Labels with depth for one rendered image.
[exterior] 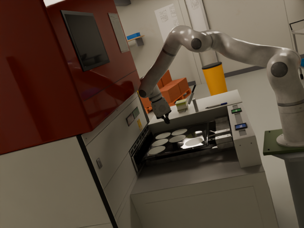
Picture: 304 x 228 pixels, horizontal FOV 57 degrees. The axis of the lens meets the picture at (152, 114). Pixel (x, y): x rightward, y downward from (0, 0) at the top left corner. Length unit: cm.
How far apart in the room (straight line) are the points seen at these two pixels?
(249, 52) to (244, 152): 45
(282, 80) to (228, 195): 55
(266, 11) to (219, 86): 256
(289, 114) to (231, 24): 649
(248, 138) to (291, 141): 24
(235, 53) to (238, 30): 639
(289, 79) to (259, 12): 646
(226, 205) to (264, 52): 72
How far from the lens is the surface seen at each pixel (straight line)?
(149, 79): 158
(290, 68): 128
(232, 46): 139
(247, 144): 129
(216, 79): 592
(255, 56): 139
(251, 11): 773
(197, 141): 153
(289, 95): 136
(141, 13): 844
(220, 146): 148
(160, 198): 138
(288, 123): 141
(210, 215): 139
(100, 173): 117
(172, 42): 152
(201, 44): 137
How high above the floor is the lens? 146
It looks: 13 degrees down
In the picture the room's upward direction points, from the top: 18 degrees counter-clockwise
